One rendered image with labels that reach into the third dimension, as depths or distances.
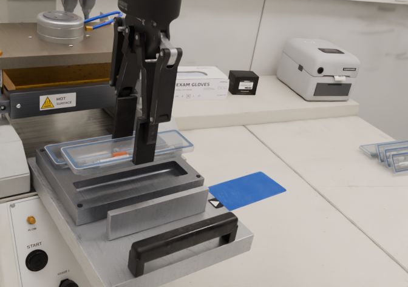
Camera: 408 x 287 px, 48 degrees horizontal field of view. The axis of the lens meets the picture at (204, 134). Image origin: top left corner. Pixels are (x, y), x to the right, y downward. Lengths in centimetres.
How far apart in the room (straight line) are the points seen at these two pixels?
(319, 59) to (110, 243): 117
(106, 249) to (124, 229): 3
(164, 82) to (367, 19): 163
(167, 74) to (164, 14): 7
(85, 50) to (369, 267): 70
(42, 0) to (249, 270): 68
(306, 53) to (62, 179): 116
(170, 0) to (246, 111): 95
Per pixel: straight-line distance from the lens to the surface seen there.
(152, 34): 55
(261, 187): 117
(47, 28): 83
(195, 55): 166
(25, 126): 94
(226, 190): 112
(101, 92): 82
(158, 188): 65
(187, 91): 144
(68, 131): 92
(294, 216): 110
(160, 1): 54
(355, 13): 204
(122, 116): 65
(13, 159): 73
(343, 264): 102
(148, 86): 57
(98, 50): 81
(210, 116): 138
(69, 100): 80
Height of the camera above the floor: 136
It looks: 27 degrees down
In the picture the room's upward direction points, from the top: 10 degrees clockwise
